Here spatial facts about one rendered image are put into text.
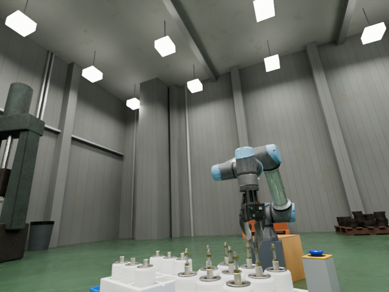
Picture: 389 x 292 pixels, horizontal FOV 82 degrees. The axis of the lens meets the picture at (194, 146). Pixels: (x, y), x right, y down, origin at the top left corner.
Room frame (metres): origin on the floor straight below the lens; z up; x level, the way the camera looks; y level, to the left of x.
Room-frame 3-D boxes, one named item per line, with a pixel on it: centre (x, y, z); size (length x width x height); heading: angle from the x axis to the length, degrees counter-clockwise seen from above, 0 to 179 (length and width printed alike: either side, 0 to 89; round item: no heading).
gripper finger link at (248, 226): (0.84, -0.18, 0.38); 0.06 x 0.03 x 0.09; 1
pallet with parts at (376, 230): (5.66, -3.83, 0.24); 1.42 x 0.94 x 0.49; 158
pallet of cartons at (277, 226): (6.74, -1.86, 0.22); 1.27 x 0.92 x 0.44; 68
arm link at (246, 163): (0.85, -0.20, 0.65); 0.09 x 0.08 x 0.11; 152
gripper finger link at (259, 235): (0.84, -0.21, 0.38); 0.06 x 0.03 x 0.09; 1
